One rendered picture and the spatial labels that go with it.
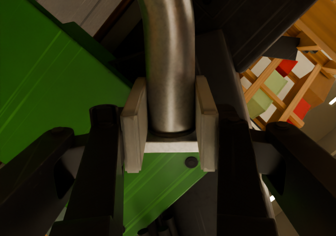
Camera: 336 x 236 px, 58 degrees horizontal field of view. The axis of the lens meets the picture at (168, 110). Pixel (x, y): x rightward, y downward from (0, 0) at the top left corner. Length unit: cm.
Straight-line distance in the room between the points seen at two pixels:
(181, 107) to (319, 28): 84
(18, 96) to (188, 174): 14
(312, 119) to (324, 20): 869
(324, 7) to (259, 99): 261
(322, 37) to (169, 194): 81
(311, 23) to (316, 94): 326
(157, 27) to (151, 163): 11
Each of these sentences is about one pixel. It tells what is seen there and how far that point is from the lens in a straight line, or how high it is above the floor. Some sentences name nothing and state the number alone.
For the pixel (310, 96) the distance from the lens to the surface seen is 425.
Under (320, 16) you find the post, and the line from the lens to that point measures 99.
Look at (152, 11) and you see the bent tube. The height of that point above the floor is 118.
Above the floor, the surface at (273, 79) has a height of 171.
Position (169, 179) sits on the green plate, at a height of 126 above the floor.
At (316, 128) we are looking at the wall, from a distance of 972.
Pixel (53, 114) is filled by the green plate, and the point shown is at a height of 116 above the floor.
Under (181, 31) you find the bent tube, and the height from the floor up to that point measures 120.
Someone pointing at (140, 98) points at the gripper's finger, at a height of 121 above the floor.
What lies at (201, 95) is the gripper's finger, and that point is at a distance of 16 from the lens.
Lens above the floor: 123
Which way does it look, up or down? 2 degrees down
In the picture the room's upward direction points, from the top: 135 degrees clockwise
